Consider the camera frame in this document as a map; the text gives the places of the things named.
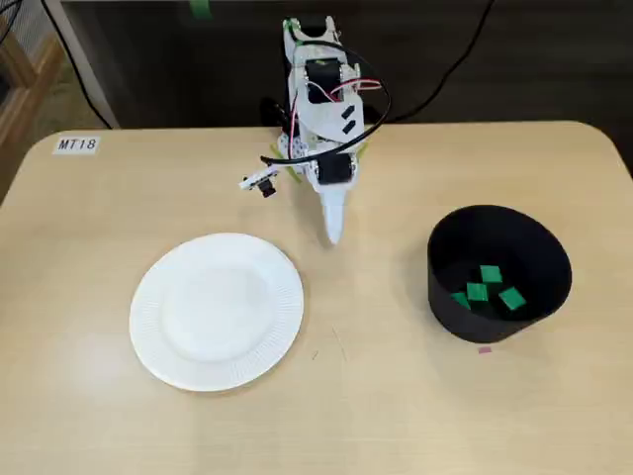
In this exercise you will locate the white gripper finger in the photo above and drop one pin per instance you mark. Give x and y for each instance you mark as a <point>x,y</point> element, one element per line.
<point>336,213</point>

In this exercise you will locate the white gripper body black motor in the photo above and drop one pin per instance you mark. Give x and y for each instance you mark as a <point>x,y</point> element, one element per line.
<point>334,173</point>

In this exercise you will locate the green block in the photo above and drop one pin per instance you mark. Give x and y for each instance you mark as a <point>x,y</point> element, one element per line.
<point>478,291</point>
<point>490,274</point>
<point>511,299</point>
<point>460,300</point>

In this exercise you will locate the green tape strip on arm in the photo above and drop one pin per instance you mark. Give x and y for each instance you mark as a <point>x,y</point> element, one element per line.
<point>291,29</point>

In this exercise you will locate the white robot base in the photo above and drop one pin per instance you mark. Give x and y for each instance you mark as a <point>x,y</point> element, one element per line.
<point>292,146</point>

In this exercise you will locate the white paper plate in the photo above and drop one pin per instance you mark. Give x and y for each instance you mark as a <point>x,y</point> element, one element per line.
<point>222,346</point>

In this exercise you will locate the black cup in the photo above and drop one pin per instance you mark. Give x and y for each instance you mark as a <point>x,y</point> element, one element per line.
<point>494,326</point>

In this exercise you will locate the small pink sticker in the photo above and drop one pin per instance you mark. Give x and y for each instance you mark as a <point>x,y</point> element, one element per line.
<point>485,350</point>

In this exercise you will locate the green tape piece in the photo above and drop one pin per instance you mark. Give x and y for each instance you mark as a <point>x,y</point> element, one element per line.
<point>201,9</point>

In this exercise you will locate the white MT18 label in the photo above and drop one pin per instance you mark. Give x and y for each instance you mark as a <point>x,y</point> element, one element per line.
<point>76,144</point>

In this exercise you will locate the white furniture leg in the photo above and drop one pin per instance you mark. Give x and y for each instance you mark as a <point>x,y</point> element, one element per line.
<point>80,64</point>

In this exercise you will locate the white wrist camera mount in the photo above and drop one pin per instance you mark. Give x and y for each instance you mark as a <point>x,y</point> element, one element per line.
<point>254,180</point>

